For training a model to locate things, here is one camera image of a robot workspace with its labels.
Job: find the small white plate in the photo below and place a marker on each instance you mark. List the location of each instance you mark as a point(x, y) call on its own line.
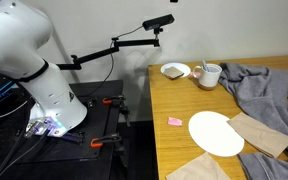
point(185, 68)

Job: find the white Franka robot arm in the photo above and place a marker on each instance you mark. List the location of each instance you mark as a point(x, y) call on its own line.
point(34, 83)

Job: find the black stereo camera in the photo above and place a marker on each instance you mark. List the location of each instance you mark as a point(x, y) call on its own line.
point(158, 22)

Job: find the white ceramic mug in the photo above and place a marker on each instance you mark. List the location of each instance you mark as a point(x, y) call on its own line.
point(209, 80)

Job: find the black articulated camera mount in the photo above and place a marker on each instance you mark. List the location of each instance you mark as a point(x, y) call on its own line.
point(94, 56)

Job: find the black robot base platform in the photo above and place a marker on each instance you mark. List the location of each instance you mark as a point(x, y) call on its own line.
point(95, 123)

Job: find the grey fabric garment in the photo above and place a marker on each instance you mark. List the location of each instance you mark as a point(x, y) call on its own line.
point(267, 93)

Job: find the large white plate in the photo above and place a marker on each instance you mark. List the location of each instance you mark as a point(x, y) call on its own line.
point(214, 135)

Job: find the pink sugar packet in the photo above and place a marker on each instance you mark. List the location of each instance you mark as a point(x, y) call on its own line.
point(195, 74)
point(174, 121)

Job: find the large brown paper napkin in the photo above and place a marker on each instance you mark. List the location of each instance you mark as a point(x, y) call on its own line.
point(260, 134)
point(197, 170)

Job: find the small folded brown napkin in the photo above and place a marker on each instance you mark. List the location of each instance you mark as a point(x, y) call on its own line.
point(173, 72)

